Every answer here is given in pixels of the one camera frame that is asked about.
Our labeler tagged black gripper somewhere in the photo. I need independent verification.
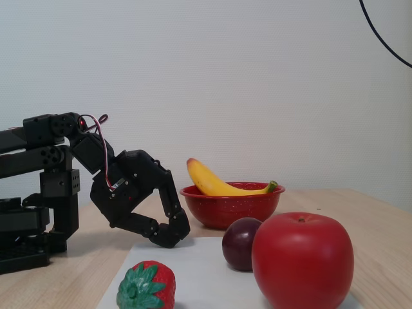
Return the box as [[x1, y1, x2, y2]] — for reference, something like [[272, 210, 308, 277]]
[[89, 149, 192, 249]]

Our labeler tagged yellow toy banana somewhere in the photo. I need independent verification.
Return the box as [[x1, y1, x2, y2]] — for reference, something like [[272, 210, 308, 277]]
[[186, 157, 279, 197]]

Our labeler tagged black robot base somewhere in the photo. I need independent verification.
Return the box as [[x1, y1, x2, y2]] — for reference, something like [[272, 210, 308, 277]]
[[0, 196, 68, 276]]

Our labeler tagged red speckled enamel bowl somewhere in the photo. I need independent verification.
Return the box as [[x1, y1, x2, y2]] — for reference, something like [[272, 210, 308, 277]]
[[179, 182, 286, 230]]

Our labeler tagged red toy strawberry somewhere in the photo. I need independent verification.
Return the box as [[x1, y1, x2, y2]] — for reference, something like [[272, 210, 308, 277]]
[[116, 260, 177, 309]]

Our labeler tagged white paper sheet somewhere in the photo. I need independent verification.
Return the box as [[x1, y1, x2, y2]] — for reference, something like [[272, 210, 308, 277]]
[[96, 237, 363, 309]]

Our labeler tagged dark purple toy plum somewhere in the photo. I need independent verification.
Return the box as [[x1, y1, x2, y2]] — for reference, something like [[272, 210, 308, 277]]
[[221, 217, 263, 272]]

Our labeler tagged red toy apple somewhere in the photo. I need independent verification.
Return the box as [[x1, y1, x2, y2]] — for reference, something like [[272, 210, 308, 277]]
[[252, 212, 355, 309]]

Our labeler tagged red white servo wire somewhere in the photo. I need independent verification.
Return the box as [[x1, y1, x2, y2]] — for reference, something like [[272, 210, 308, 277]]
[[77, 113, 118, 191]]

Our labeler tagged thin black hanging cable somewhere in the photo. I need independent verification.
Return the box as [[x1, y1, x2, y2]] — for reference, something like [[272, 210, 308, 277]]
[[359, 0, 412, 69]]

